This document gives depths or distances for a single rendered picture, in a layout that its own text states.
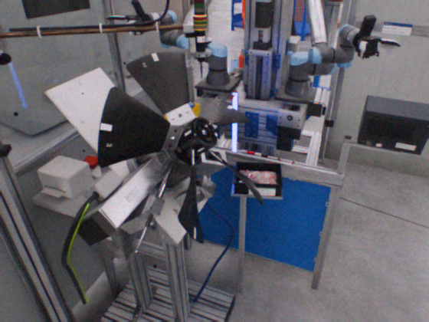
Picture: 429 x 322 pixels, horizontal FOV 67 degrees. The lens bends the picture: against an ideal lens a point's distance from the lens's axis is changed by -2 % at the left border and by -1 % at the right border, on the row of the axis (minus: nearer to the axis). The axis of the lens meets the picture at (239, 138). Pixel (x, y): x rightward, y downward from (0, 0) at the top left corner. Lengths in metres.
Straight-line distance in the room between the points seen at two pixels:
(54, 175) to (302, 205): 1.17
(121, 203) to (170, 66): 0.52
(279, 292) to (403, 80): 1.87
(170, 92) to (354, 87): 2.02
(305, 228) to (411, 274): 0.88
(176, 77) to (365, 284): 1.72
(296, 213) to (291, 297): 0.56
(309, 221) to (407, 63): 1.59
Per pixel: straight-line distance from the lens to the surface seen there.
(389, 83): 2.94
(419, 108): 1.47
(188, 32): 1.10
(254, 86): 2.08
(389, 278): 2.41
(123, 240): 1.47
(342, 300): 2.22
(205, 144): 1.10
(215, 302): 2.02
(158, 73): 1.23
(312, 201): 1.75
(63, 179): 1.49
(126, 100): 0.98
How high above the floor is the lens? 1.78
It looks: 31 degrees down
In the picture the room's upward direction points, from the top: 1 degrees clockwise
